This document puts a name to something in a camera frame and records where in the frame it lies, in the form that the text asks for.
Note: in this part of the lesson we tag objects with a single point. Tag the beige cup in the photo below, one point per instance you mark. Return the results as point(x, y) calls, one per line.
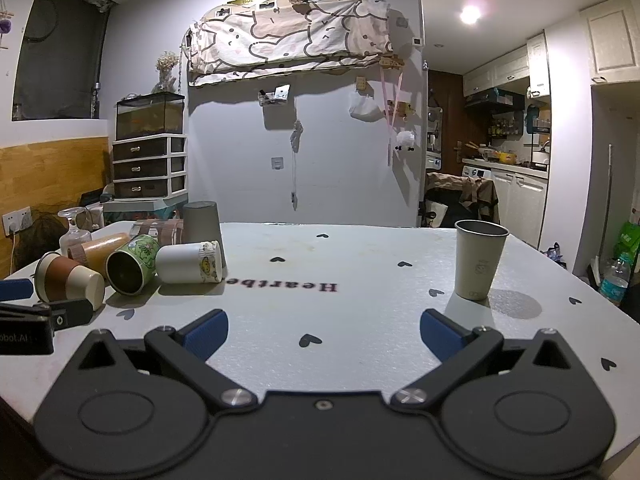
point(477, 262)

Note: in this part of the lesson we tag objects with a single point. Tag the small wall shelf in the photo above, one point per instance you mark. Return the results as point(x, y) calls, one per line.
point(275, 94)

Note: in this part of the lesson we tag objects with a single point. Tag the clear wine glass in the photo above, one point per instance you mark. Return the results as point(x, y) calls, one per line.
point(75, 232)

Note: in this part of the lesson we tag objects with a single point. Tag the white plush sheep toy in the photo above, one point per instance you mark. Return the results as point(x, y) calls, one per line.
point(405, 140)

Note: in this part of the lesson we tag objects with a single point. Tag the brown wooden door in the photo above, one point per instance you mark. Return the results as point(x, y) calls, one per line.
point(447, 120)

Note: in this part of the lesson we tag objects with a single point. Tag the glass fish tank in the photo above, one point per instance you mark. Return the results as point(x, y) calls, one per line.
point(149, 117)

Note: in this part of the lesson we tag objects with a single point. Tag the white smiley print cup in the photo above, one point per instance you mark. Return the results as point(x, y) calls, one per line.
point(190, 262)

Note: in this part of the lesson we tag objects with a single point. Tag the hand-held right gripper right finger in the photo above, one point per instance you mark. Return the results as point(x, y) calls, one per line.
point(441, 335)

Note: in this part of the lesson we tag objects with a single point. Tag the purple hanging ornament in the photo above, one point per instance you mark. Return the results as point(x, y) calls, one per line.
point(5, 24)

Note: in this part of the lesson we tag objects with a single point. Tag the cartoon printed cloth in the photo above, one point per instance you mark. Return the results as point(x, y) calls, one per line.
point(285, 35)

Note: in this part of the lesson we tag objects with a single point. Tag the dried flowers in vase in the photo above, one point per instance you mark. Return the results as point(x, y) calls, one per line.
point(167, 67)

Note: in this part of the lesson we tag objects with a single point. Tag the grey metal cup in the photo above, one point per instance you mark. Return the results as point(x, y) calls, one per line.
point(202, 230)

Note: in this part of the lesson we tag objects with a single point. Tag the chair with brown jacket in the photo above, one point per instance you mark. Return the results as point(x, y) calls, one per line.
point(462, 195)

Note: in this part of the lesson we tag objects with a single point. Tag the white plastic drawer unit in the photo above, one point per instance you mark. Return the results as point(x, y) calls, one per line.
point(147, 166)

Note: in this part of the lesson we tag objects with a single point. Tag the pink hanging ribbons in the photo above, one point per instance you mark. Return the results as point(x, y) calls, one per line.
point(392, 110)

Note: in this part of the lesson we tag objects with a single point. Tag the white washing machine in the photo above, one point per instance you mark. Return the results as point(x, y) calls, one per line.
point(477, 172)

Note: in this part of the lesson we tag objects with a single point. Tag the clear glass with brown band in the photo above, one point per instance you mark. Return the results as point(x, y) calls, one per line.
point(157, 230)

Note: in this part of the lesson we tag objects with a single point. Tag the plastic water bottle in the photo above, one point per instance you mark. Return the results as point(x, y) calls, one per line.
point(614, 282)

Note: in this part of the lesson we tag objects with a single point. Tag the white upper kitchen cabinets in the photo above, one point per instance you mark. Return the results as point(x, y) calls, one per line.
point(495, 72)

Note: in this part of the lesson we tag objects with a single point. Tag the white wall socket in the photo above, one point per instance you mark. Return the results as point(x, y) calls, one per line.
point(17, 221)

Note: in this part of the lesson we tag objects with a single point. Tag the grey wall outlet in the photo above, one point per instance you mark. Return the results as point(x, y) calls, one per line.
point(277, 163)

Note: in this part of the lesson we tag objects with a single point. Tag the dark window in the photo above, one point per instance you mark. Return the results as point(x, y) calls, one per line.
point(60, 50)

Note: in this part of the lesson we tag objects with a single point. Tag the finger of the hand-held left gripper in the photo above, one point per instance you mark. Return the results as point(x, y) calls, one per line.
point(15, 288)
point(70, 312)

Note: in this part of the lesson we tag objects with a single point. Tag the dark mesh bag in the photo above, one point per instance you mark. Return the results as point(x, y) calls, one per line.
point(37, 240)

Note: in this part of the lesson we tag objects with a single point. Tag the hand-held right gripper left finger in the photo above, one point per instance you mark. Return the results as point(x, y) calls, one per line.
point(207, 336)

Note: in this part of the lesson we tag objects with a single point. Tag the white hanging bag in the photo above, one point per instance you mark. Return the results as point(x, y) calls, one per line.
point(365, 107)

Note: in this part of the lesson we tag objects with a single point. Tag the orange brown paper cup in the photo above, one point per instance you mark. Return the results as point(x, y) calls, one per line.
point(102, 252)

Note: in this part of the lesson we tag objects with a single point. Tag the brown and white paper cup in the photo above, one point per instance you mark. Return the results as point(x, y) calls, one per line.
point(67, 280)

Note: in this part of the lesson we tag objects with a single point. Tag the round ceiling light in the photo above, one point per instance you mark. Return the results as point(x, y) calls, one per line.
point(470, 14)

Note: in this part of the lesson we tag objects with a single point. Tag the green cartoon print cup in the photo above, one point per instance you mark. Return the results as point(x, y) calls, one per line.
point(132, 265)

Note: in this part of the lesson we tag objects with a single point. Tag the green packet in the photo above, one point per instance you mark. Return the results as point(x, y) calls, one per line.
point(629, 240)

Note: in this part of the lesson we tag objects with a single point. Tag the tall white cabinet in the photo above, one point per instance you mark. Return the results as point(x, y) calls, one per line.
point(612, 35)

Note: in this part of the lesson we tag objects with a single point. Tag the white lower kitchen cabinet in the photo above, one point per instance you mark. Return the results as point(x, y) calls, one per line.
point(520, 205)

